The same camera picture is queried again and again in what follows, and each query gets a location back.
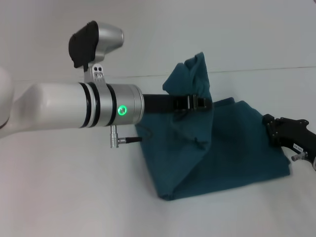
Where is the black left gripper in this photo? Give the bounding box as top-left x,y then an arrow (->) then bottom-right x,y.
142,93 -> 214,116

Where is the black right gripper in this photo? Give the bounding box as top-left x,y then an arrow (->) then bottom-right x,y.
262,114 -> 316,171

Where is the teal blue FREE t-shirt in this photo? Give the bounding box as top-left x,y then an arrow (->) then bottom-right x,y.
134,51 -> 291,202

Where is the left wrist cable with connector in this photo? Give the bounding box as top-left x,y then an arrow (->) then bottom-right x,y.
110,124 -> 153,149

